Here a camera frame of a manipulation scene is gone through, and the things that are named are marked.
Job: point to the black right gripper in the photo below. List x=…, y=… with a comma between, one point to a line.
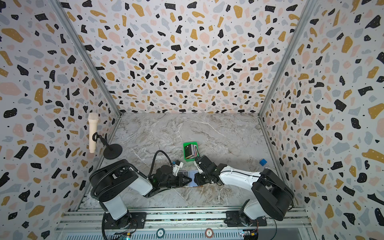
x=198, y=180

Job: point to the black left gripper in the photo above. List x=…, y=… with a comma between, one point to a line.
x=184, y=182

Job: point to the brown leather card holder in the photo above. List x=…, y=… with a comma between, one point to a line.
x=191, y=175

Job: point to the green plastic card tray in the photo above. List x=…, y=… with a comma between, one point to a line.
x=195, y=143

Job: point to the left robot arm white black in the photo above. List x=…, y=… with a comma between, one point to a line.
x=108, y=182

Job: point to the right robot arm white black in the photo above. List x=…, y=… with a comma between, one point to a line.
x=272, y=196

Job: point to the stack of cards in tray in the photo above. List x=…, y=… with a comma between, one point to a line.
x=190, y=151

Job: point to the blue cube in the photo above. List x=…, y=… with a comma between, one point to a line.
x=263, y=162

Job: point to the black microphone stand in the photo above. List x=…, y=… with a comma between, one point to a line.
x=111, y=151

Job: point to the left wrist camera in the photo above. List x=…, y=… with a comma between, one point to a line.
x=177, y=165

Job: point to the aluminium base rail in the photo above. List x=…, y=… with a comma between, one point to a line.
x=202, y=223

